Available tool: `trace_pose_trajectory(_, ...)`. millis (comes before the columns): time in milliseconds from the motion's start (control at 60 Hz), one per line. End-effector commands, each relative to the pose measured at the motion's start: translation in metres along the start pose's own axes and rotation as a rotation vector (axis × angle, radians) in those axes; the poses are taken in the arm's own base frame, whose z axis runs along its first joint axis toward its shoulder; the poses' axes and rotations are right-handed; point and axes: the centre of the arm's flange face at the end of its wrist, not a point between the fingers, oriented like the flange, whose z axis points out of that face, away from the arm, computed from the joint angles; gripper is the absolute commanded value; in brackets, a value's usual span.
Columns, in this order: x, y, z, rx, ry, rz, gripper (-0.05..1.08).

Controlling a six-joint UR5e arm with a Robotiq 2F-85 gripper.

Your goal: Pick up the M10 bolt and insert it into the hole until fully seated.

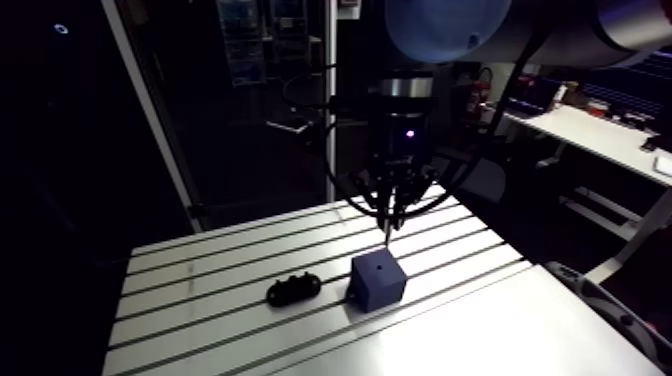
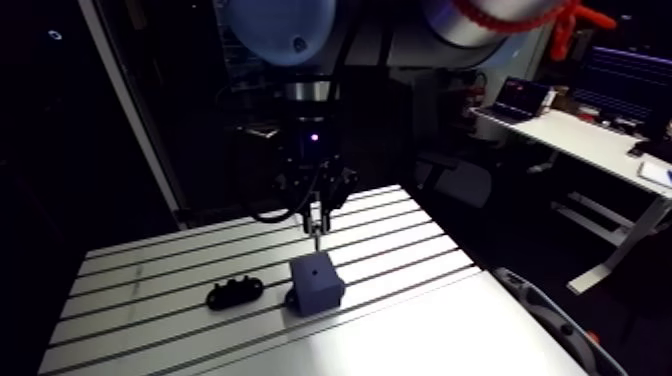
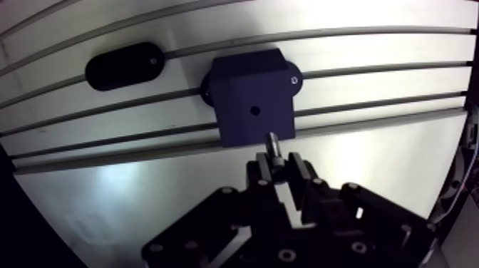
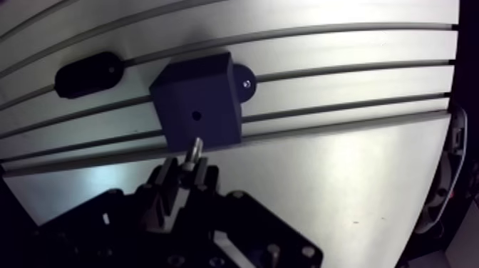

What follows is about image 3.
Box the black oval holder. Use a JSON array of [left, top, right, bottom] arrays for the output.
[[84, 41, 166, 92]]

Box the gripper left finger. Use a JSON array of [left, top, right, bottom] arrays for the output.
[[141, 151, 291, 268]]

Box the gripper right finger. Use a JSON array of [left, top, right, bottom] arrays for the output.
[[287, 151, 438, 268]]

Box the steel bolt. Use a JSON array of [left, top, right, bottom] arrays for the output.
[[265, 131, 285, 168]]

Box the dark blue-grey block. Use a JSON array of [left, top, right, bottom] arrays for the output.
[[199, 48, 304, 148]]

